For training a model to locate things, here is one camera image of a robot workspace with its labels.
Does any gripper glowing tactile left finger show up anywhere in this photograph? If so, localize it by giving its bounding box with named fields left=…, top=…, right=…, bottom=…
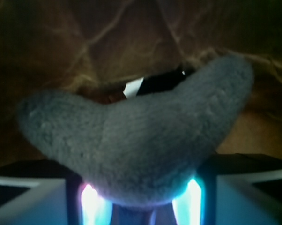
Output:
left=0, top=160, right=112, bottom=225

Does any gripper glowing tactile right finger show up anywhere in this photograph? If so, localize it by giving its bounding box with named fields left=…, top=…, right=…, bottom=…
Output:
left=172, top=154, right=282, bottom=225

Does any gray plush animal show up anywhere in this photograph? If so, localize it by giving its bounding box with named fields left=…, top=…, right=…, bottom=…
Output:
left=17, top=55, right=254, bottom=209

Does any brown paper bag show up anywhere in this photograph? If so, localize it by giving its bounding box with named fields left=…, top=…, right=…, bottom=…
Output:
left=0, top=0, right=282, bottom=167

